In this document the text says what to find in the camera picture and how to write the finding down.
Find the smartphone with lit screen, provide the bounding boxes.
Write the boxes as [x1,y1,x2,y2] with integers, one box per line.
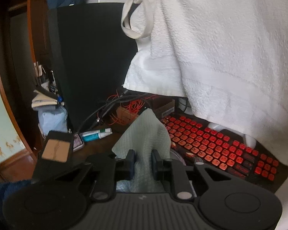
[73,134,84,152]

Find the white round device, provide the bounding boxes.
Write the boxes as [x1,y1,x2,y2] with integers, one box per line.
[178,97,195,115]

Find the teal tube white cap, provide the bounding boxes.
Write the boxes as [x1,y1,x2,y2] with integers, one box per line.
[82,132,109,142]

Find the stack of papers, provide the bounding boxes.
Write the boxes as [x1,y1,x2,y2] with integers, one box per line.
[31,89,58,109]

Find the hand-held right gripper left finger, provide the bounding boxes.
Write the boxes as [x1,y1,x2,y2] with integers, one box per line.
[54,150,136,201]

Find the white terry towel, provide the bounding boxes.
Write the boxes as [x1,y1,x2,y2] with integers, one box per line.
[122,0,288,168]

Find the black keyboard red keys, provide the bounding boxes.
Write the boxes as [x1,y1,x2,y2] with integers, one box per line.
[160,115,288,193]

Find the light blue waffle cloth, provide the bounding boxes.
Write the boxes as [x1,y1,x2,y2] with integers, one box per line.
[112,108,171,193]

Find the black computer tower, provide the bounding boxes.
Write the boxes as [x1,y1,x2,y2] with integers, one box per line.
[47,2,138,132]

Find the cardboard box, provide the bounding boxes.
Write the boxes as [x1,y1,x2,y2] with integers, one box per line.
[116,99,176,125]

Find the clear plastic measuring cup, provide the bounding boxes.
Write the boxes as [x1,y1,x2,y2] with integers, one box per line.
[169,147,186,167]

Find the beige fabric strap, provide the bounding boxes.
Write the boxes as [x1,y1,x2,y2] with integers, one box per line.
[121,0,159,39]

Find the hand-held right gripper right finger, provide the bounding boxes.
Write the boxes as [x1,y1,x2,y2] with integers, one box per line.
[151,150,233,200]

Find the orange cable bundle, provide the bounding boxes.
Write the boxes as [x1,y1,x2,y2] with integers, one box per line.
[107,93,156,126]

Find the pale blue plastic bag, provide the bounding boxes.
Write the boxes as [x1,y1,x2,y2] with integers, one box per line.
[38,106,69,136]

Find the dark wooden cabinet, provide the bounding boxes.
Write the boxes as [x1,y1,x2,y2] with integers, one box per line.
[0,0,53,163]

